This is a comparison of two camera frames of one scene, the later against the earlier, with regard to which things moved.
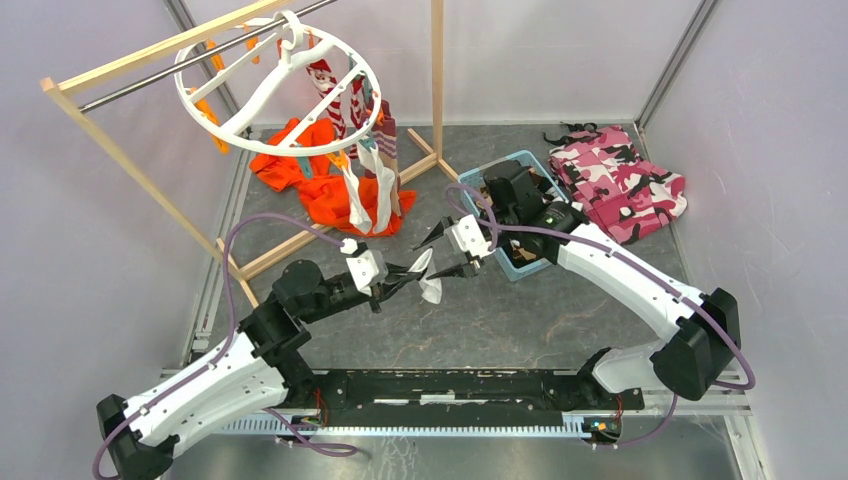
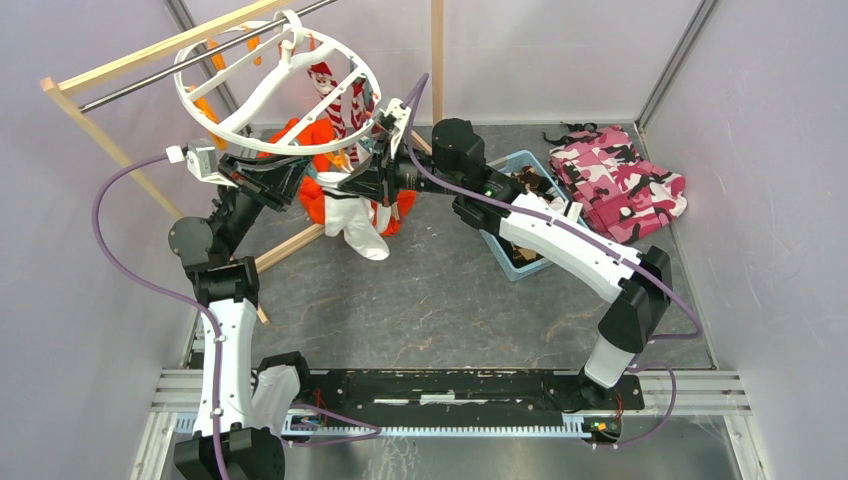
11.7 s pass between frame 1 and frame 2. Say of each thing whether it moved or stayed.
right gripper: moved
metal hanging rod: stayed
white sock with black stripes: moved
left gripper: moved
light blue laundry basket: stayed
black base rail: stayed
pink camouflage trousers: stayed
